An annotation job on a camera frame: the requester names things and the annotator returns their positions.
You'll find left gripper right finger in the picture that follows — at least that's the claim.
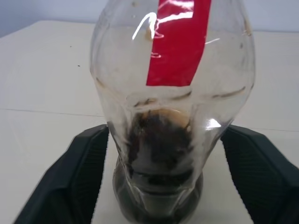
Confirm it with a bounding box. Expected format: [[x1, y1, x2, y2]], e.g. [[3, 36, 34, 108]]
[[220, 125, 299, 224]]

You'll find clear red-labelled plastic bottle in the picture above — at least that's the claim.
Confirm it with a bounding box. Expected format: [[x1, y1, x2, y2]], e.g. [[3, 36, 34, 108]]
[[89, 0, 256, 223]]

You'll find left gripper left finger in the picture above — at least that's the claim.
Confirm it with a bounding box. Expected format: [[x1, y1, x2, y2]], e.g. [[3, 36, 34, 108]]
[[13, 124, 110, 224]]

